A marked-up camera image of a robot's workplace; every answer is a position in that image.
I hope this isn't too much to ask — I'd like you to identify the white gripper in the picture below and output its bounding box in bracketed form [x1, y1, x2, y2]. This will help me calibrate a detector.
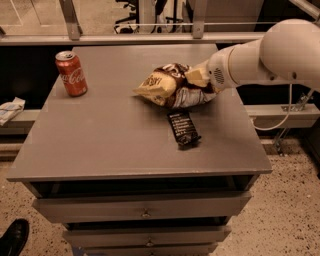
[185, 46, 238, 90]

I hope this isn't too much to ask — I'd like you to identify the brown chip bag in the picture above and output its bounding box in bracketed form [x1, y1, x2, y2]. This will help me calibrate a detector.
[133, 63, 221, 109]

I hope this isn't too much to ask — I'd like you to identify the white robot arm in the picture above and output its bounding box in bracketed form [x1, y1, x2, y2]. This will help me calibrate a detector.
[185, 19, 320, 92]

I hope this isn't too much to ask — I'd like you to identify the black rxbar chocolate wrapper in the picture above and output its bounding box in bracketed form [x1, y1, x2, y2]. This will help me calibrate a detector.
[167, 111, 201, 147]

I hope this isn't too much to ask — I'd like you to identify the black office chair base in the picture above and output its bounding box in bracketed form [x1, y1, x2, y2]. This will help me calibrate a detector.
[113, 0, 158, 35]

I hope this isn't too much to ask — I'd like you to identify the grey drawer cabinet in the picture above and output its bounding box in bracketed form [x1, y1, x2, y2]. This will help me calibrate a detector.
[6, 43, 273, 256]

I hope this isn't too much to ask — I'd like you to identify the red coca-cola can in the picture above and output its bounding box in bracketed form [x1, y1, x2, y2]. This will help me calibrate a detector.
[55, 51, 88, 97]

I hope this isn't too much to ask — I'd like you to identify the top grey drawer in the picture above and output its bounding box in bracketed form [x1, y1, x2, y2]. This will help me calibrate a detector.
[33, 191, 251, 223]

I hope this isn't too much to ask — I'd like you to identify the grey drawer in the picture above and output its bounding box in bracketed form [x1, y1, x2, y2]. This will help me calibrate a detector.
[63, 226, 231, 248]
[33, 191, 251, 223]
[84, 243, 217, 256]

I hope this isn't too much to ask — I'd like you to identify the middle grey drawer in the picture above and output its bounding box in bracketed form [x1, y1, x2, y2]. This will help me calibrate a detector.
[63, 226, 231, 248]

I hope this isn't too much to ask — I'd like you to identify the white folded cloth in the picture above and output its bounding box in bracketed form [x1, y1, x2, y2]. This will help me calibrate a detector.
[0, 97, 25, 126]

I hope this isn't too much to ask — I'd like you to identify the bottom grey drawer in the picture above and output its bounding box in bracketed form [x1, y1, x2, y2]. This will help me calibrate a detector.
[84, 243, 217, 256]

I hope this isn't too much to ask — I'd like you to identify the black shoe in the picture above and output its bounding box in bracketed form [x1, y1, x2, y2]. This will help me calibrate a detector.
[0, 219, 29, 256]

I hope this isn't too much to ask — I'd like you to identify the white cable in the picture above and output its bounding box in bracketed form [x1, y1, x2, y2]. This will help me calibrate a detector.
[251, 83, 294, 132]

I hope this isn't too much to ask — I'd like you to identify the metal railing frame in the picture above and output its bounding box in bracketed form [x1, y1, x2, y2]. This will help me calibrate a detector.
[0, 0, 320, 46]

